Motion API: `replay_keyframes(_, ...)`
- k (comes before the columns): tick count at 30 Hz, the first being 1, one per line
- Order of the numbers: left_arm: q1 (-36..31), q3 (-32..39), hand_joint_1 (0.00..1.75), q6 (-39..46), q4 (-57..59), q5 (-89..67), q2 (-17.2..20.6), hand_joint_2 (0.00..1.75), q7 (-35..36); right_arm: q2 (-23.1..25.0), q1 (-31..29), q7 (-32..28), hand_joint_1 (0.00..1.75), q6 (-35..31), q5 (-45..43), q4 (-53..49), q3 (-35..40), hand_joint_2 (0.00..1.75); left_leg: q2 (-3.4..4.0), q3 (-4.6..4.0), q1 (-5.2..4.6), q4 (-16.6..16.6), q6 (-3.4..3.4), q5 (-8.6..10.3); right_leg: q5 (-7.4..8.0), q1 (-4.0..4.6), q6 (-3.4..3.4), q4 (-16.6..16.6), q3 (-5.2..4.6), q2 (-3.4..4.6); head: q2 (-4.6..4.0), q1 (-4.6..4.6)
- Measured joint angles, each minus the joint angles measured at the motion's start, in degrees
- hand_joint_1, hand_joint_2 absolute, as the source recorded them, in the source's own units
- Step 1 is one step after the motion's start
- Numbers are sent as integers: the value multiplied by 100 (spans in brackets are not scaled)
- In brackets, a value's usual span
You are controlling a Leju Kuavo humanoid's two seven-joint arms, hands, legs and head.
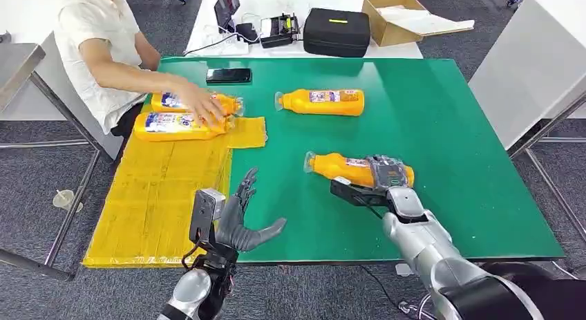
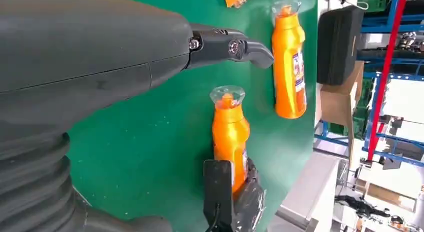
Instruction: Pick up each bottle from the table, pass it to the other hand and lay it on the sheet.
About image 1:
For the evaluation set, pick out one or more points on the clear plastic cup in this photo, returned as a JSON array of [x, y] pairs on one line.
[[67, 201]]

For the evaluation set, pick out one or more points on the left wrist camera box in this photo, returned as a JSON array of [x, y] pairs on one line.
[[203, 215]]

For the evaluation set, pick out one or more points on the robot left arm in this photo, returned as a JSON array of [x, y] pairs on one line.
[[192, 290]]

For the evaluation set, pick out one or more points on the white table with devices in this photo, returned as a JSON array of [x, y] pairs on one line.
[[274, 2]]

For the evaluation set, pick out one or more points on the white paper sheet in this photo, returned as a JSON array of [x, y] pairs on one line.
[[426, 22]]

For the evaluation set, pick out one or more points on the black tablet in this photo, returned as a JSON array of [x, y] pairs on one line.
[[226, 6]]

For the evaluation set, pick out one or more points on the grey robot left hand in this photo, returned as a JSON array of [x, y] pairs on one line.
[[233, 231]]

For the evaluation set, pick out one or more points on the orange drink bottle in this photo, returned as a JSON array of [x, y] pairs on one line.
[[339, 169], [167, 102], [160, 130], [329, 108]]

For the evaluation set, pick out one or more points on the black carrying case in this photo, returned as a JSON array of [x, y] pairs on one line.
[[336, 34]]

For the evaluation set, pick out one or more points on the open cardboard box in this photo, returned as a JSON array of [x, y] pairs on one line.
[[389, 32]]

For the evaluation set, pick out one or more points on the black label printer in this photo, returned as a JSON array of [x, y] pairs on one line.
[[279, 32]]

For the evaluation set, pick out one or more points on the green table mat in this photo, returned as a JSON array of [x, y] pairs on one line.
[[435, 125]]

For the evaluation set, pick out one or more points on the person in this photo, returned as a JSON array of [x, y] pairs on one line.
[[91, 29]]

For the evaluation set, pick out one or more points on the black smartphone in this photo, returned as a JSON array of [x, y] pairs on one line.
[[229, 76]]

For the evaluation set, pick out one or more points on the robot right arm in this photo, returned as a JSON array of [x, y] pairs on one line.
[[426, 244]]

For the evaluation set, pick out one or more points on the black power adapter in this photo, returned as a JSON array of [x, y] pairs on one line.
[[247, 32]]

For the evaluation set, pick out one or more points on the yellow sheet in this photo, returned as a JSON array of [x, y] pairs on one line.
[[160, 203]]

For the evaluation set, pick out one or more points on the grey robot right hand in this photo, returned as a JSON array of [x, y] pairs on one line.
[[389, 171]]

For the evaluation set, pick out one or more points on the person's hand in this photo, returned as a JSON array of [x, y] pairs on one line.
[[201, 105]]

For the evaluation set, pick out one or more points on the grey metal table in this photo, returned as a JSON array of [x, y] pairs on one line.
[[18, 66]]

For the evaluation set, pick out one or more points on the plain white table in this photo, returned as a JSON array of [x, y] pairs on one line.
[[27, 15], [526, 66]]

